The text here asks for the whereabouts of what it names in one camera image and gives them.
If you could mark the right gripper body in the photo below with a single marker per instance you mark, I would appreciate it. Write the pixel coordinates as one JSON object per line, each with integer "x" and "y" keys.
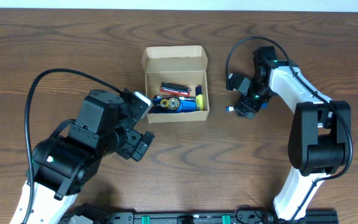
{"x": 245, "y": 107}

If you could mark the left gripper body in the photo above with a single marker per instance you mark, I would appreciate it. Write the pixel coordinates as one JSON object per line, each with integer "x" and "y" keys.
{"x": 136, "y": 143}

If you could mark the blue marker pen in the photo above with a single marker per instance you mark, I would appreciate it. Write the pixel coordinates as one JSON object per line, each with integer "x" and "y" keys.
{"x": 231, "y": 108}

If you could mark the yellow highlighter with blue cap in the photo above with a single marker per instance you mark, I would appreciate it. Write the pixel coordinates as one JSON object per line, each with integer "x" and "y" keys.
{"x": 199, "y": 99}

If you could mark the correction tape dispenser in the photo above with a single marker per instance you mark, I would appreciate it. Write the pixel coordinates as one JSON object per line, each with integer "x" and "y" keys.
{"x": 170, "y": 103}

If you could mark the black marker pen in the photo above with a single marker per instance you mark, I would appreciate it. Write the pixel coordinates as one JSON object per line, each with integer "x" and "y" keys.
{"x": 182, "y": 98}

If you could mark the blue plastic stapler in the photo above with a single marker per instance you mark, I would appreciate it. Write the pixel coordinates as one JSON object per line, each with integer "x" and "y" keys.
{"x": 185, "y": 107}

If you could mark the red and black stapler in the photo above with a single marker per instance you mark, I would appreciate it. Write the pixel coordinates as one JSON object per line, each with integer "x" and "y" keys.
{"x": 175, "y": 89}

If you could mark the brown cardboard box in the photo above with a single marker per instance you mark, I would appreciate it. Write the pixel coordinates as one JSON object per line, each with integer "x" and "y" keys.
{"x": 183, "y": 65}

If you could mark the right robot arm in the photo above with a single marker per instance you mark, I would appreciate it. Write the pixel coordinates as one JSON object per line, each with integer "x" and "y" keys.
{"x": 320, "y": 143}

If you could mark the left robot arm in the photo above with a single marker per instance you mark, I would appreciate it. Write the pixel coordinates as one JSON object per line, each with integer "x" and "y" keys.
{"x": 72, "y": 154}

